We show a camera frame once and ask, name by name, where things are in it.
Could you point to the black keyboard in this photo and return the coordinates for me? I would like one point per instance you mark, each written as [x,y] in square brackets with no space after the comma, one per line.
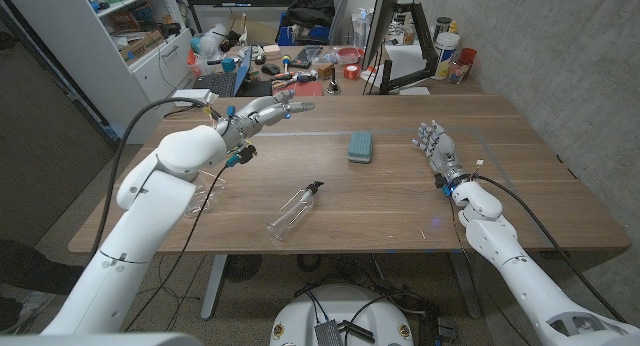
[306,56]

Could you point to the black backpack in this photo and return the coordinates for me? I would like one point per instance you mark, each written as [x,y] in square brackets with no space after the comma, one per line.
[310,8]

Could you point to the red tape roll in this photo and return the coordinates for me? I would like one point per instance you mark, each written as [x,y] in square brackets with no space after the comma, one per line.
[351,72]

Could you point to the white robot torso base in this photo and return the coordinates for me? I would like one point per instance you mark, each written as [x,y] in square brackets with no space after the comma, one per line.
[340,311]

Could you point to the large white tub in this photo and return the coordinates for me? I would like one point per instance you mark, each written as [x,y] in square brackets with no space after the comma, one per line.
[445,53]

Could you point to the grey table leg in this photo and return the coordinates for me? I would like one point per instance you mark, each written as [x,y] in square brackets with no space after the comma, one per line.
[467,291]
[214,286]

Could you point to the white power strip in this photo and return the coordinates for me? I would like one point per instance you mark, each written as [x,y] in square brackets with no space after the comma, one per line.
[190,93]

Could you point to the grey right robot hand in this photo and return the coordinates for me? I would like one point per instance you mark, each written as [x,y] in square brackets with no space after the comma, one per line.
[442,151]

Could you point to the clear plastic container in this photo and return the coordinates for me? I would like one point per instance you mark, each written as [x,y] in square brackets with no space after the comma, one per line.
[207,196]

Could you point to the red cup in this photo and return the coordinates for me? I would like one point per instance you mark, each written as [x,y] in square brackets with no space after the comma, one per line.
[467,56]

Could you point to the white shelf cabinet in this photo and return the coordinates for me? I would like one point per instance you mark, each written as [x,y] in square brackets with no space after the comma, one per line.
[85,51]

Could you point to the dark lidded can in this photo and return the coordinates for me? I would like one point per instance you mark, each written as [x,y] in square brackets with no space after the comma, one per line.
[442,26]

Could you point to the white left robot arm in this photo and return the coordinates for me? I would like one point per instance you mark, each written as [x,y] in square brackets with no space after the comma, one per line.
[145,221]

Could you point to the blue bin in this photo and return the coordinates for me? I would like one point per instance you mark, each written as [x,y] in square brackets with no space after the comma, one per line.
[287,36]

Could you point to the cardboard box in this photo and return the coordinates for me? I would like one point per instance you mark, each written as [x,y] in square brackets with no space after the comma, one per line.
[140,46]

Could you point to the black round fan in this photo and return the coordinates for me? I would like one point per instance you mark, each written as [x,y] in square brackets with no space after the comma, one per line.
[242,268]

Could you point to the black computer monitor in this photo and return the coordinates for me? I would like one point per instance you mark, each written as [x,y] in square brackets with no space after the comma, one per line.
[382,21]

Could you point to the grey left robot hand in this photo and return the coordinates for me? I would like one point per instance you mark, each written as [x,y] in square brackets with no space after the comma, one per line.
[260,116]

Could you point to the black computer mouse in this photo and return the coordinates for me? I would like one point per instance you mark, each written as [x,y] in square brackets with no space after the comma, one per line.
[270,69]

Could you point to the red mat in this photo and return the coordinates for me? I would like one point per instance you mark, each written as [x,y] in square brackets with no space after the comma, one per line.
[310,86]

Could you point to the clear dispenser bottle black pump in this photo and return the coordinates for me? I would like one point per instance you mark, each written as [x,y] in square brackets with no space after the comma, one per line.
[290,213]

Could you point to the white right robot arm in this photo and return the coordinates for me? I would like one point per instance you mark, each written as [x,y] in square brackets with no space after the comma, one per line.
[520,271]

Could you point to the person leg dark trousers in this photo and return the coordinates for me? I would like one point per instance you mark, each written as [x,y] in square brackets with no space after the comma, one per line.
[35,271]

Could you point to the red bowl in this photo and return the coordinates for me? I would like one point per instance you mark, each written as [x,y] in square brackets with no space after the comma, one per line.
[350,53]

